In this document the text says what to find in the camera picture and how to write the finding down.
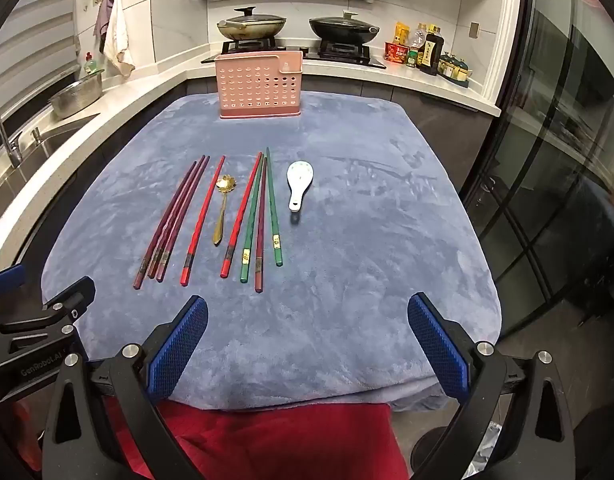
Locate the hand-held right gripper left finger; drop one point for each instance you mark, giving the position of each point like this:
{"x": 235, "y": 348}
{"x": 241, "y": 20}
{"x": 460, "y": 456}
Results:
{"x": 179, "y": 347}

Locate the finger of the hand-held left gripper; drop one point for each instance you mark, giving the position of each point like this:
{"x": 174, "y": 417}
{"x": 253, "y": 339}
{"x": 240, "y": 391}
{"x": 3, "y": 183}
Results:
{"x": 4, "y": 280}
{"x": 69, "y": 302}

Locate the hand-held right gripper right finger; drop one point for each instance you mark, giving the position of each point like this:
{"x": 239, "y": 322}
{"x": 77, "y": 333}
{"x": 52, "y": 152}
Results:
{"x": 437, "y": 345}

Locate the green chopstick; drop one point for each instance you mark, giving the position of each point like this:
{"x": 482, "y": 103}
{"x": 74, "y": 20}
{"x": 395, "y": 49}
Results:
{"x": 247, "y": 259}
{"x": 273, "y": 210}

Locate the bright red chopstick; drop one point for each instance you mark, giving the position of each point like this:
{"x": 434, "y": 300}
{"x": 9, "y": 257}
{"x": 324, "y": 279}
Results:
{"x": 202, "y": 222}
{"x": 242, "y": 215}

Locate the gold flower spoon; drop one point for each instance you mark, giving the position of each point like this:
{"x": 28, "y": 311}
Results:
{"x": 227, "y": 183}

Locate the white ceramic spoon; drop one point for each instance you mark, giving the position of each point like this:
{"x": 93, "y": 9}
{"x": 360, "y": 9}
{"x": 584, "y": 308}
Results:
{"x": 300, "y": 175}

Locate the pink perforated utensil holder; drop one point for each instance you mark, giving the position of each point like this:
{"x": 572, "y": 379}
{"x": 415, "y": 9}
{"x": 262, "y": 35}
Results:
{"x": 257, "y": 85}

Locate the red cloth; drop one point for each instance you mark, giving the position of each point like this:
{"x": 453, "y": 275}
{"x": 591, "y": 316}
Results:
{"x": 287, "y": 440}

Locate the steel sink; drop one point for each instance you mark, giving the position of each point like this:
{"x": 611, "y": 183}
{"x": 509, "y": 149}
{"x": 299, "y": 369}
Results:
{"x": 47, "y": 142}

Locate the steel faucet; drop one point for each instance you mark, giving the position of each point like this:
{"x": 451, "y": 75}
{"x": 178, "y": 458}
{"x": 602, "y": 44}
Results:
{"x": 2, "y": 132}

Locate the steel sink dispenser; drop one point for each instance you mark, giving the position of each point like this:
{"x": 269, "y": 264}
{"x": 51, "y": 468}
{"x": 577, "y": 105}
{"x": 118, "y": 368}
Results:
{"x": 35, "y": 135}

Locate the blue plush mat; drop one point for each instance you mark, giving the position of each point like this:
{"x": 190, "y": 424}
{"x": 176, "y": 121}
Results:
{"x": 337, "y": 210}

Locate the steel colander bowl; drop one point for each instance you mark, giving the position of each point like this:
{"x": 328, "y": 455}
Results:
{"x": 77, "y": 95}

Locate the black framed glass door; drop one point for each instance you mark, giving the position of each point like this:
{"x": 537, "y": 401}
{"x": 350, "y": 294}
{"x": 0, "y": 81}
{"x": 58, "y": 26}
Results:
{"x": 562, "y": 160}

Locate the green dish soap bottle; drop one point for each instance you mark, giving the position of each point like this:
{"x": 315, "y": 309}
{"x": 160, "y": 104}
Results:
{"x": 90, "y": 64}

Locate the white window blinds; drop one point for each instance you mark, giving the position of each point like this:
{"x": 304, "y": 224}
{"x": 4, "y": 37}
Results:
{"x": 32, "y": 25}

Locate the white hanging towel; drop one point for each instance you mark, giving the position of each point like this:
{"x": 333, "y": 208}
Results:
{"x": 118, "y": 35}

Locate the purple hanging cloth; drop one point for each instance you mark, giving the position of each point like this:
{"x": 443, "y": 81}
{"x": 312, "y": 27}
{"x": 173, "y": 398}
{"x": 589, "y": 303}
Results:
{"x": 103, "y": 22}

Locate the spice jar rack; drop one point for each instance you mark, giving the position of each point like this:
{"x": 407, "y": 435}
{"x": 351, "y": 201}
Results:
{"x": 454, "y": 67}

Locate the small green-capped jar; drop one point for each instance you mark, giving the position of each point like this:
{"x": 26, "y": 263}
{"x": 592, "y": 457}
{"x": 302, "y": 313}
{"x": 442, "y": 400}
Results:
{"x": 412, "y": 58}

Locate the dark soy sauce bottle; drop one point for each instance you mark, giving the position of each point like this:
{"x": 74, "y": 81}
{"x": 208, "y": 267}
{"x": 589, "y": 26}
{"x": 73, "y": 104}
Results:
{"x": 431, "y": 50}

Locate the red round tub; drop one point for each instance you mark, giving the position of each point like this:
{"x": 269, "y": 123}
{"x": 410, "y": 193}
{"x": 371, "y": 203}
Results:
{"x": 396, "y": 52}

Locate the black gas stove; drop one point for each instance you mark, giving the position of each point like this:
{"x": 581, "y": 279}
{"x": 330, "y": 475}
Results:
{"x": 337, "y": 54}

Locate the clear plastic bottle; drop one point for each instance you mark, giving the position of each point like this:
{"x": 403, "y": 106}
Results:
{"x": 420, "y": 36}

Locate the yellow seasoning packet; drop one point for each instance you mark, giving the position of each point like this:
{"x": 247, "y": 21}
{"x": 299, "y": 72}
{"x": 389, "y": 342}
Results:
{"x": 401, "y": 32}

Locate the black wok with lid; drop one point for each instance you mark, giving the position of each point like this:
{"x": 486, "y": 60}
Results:
{"x": 343, "y": 27}

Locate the wok with glass lid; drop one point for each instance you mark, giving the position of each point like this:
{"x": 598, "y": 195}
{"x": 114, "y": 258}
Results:
{"x": 252, "y": 24}

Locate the wall switch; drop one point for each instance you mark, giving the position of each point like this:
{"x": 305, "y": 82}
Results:
{"x": 474, "y": 29}

